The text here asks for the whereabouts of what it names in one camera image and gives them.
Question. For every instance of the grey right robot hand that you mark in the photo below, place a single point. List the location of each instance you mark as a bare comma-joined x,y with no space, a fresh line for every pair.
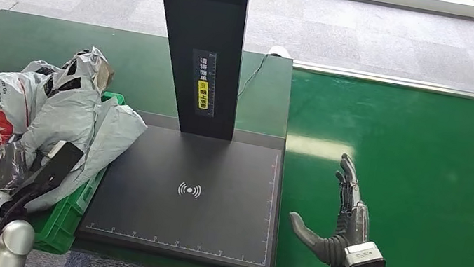
357,225

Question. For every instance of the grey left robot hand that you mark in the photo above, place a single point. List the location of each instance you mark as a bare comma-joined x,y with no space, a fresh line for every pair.
4,168

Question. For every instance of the grey package with black print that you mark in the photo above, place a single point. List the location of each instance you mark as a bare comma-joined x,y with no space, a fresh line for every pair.
66,111

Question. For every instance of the green conveyor belt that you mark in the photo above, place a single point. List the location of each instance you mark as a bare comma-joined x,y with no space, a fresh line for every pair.
436,181

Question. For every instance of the grey package with QR code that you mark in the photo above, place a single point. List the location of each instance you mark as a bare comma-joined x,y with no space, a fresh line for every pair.
117,133

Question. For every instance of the black inbound scanner machine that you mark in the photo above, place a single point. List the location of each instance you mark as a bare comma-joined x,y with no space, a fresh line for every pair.
186,219

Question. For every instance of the white conveyor roller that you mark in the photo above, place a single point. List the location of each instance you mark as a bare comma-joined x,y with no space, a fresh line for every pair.
280,51

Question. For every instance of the green plastic crate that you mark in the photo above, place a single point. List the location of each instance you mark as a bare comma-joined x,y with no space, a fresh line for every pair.
59,223

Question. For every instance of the yellow arrow label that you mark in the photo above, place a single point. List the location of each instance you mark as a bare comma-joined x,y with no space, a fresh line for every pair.
202,95

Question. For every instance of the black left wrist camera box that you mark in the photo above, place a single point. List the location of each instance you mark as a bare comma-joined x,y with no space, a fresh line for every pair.
56,164

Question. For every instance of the silver conveyor side rail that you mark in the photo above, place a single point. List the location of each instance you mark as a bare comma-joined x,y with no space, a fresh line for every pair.
413,83

